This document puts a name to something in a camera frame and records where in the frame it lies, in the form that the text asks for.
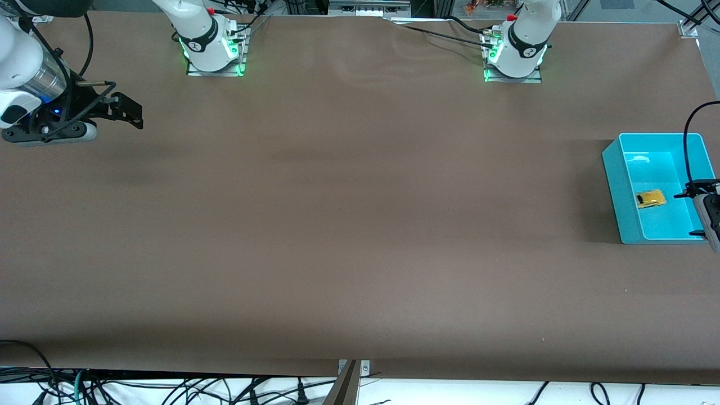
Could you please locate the yellow toy beetle car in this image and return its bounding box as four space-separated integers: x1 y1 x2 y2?
636 190 667 209

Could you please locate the teal plastic bin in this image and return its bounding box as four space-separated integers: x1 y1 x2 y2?
602 133 718 245

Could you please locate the metal equipment box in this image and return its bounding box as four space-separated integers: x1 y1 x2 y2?
328 0 412 17

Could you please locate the brown table cover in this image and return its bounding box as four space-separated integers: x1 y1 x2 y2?
0 14 720 386

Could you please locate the orange background clutter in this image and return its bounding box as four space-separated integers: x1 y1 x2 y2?
464 0 507 15

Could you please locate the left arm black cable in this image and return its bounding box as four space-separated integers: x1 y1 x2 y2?
683 100 720 183

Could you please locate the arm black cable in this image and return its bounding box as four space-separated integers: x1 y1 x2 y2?
683 100 720 183
67 12 95 79

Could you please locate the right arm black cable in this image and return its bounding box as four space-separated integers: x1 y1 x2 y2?
67 12 95 79

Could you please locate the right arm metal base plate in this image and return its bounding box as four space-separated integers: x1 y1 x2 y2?
187 25 249 77

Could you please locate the black base power cable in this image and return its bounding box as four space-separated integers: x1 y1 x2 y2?
394 22 496 48
228 0 272 34

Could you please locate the aluminium frame bar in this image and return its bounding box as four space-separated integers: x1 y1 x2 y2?
689 0 720 29

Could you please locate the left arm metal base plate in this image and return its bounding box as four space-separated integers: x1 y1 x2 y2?
484 31 543 84

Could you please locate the black looped cable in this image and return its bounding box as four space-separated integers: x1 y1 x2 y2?
0 339 57 405

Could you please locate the grey camera stand pole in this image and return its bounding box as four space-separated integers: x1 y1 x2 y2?
322 360 361 405

